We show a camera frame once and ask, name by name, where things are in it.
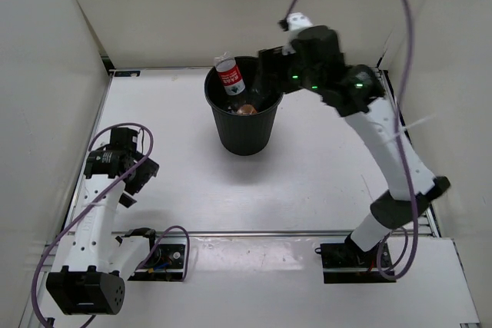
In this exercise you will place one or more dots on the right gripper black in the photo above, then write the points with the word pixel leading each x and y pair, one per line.
pixel 274 61

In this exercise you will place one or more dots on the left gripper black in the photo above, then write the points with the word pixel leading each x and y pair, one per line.
pixel 145 170

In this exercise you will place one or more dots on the orange juice bottle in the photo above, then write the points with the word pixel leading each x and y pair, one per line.
pixel 246 109

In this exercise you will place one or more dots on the red label water bottle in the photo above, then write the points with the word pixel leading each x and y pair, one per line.
pixel 230 75

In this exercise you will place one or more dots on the black plastic waste bin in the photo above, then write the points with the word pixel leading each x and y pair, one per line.
pixel 241 135

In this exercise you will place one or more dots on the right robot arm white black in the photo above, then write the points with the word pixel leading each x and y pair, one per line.
pixel 365 106

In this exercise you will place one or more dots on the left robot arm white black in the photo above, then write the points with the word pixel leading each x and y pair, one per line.
pixel 92 278

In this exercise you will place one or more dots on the white zip tie right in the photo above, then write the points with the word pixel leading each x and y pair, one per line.
pixel 403 128

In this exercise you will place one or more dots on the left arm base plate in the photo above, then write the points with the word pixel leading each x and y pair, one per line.
pixel 167 265

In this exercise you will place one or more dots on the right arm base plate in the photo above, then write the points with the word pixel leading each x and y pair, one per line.
pixel 342 266

